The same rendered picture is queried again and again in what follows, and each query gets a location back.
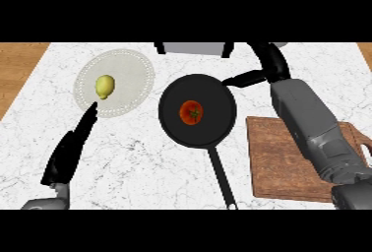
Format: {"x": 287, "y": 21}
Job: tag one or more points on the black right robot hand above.
{"x": 271, "y": 67}

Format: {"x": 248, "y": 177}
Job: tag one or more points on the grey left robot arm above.
{"x": 51, "y": 201}

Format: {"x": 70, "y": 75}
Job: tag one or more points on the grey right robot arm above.
{"x": 315, "y": 131}

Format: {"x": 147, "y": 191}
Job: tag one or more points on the black frying pan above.
{"x": 198, "y": 113}

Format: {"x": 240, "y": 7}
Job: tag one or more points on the red tomato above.
{"x": 191, "y": 112}

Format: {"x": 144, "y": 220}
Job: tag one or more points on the brown wooden cutting board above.
{"x": 278, "y": 160}

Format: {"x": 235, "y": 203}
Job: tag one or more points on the yellow-green lemon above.
{"x": 105, "y": 86}

